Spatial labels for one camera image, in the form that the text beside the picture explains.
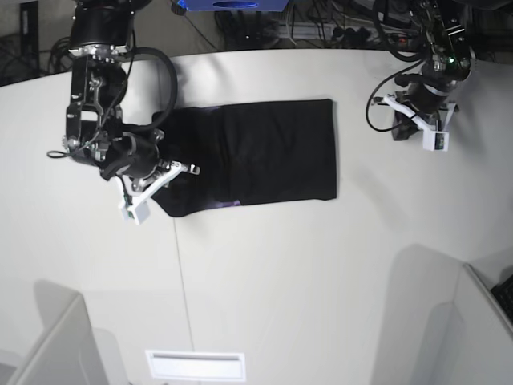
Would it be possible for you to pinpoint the blue box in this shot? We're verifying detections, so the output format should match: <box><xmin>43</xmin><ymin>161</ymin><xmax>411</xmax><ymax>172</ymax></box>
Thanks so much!
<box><xmin>169</xmin><ymin>0</ymin><xmax>289</xmax><ymax>12</ymax></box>

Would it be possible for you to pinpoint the white partition panel right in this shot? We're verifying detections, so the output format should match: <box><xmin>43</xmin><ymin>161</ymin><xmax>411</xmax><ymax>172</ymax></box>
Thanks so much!
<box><xmin>371</xmin><ymin>264</ymin><xmax>512</xmax><ymax>384</ymax></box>

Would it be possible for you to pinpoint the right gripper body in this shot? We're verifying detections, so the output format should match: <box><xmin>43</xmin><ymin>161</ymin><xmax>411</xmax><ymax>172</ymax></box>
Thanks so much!
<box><xmin>99</xmin><ymin>134</ymin><xmax>164</xmax><ymax>180</ymax></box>

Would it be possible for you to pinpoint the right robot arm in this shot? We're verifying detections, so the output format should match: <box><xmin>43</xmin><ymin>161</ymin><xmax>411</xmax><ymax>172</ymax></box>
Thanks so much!
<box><xmin>46</xmin><ymin>1</ymin><xmax>178</xmax><ymax>193</ymax></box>

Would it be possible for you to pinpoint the black keyboard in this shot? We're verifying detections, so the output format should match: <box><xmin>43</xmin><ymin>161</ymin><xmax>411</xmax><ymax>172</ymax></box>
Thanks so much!
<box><xmin>491</xmin><ymin>276</ymin><xmax>513</xmax><ymax>321</ymax></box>

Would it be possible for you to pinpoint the white power strip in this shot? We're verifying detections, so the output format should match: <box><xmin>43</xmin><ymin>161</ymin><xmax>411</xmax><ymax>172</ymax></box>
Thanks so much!
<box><xmin>264</xmin><ymin>22</ymin><xmax>414</xmax><ymax>43</ymax></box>

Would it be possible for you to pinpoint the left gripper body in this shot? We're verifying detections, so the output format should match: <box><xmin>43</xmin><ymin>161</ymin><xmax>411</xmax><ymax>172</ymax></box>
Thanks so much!
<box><xmin>400</xmin><ymin>78</ymin><xmax>457</xmax><ymax>116</ymax></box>

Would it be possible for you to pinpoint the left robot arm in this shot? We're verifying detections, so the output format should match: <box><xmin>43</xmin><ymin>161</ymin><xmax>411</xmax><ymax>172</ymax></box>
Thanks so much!
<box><xmin>365</xmin><ymin>1</ymin><xmax>472</xmax><ymax>151</ymax></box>

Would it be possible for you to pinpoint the white partition panel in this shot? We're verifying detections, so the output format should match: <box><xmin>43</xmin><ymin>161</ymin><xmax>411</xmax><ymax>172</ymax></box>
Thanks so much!
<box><xmin>371</xmin><ymin>264</ymin><xmax>512</xmax><ymax>384</ymax></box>
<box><xmin>1</xmin><ymin>278</ymin><xmax>129</xmax><ymax>384</ymax></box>

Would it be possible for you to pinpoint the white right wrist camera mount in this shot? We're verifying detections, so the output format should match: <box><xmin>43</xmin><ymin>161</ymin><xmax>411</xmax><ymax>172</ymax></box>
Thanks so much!
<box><xmin>115</xmin><ymin>160</ymin><xmax>201</xmax><ymax>225</ymax></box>

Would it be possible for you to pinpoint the white partition panel left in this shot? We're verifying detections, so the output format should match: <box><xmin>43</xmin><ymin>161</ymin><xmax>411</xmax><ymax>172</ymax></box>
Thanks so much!
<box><xmin>1</xmin><ymin>278</ymin><xmax>129</xmax><ymax>384</ymax></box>

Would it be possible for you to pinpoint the coiled black cable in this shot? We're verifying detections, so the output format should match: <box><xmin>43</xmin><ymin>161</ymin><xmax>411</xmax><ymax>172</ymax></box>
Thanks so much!
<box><xmin>39</xmin><ymin>35</ymin><xmax>81</xmax><ymax>75</ymax></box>

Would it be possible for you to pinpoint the black T-shirt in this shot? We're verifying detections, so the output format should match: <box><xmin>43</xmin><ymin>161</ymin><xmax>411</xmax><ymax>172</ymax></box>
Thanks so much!
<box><xmin>152</xmin><ymin>99</ymin><xmax>337</xmax><ymax>217</ymax></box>

